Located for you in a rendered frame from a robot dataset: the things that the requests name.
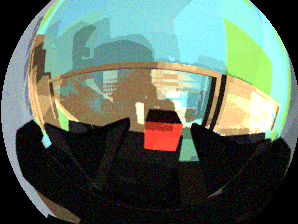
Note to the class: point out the red block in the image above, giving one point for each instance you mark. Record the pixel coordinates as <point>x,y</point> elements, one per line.
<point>162,130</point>

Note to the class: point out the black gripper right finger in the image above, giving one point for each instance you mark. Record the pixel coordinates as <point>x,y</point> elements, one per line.
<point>221,159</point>

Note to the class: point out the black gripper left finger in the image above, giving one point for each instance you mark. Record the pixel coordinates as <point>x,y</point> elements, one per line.
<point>93,151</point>

